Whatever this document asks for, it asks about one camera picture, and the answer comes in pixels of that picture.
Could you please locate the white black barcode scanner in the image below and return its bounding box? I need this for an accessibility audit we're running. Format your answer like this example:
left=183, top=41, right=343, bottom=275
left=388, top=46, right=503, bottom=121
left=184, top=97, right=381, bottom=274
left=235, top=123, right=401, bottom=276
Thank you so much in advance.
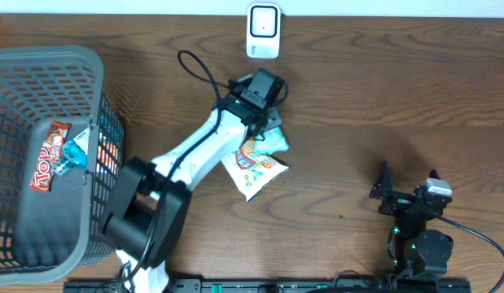
left=246, top=3, right=282, bottom=59

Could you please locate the yellow snack chip bag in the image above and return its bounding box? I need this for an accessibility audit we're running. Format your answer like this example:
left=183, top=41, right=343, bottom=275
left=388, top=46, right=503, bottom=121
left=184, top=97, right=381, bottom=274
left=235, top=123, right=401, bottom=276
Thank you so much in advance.
left=221, top=139, right=289, bottom=202

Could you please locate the teal wet wipes pack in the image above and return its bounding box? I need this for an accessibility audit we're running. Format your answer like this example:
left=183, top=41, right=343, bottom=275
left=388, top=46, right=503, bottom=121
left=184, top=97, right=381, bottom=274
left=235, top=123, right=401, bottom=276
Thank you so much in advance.
left=254, top=126, right=289, bottom=155

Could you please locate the grey plastic shopping basket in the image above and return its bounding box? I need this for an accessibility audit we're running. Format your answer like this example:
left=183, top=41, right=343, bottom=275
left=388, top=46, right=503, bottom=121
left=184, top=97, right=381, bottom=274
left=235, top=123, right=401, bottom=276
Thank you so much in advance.
left=0, top=46, right=124, bottom=286

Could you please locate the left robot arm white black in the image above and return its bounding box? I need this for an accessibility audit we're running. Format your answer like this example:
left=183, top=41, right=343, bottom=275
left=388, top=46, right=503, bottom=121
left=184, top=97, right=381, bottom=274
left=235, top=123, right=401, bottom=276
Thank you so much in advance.
left=99, top=90, right=277, bottom=292

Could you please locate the blue mouthwash bottle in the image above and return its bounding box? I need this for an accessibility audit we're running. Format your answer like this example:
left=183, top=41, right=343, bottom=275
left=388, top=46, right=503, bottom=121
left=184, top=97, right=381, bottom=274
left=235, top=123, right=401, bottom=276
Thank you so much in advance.
left=54, top=127, right=90, bottom=176

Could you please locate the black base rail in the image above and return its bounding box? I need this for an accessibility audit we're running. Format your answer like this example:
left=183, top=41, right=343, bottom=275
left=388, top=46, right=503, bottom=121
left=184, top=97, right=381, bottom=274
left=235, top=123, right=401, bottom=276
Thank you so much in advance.
left=63, top=278, right=471, bottom=293

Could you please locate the red Top chocolate bar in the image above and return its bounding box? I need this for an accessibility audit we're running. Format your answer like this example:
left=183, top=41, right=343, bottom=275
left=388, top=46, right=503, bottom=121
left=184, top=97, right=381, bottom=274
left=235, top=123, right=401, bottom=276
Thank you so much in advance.
left=29, top=120, right=71, bottom=193

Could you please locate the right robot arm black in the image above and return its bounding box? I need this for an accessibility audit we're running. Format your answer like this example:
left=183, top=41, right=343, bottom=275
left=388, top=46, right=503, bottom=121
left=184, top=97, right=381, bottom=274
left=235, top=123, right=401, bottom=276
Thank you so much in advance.
left=369, top=161, right=454, bottom=278

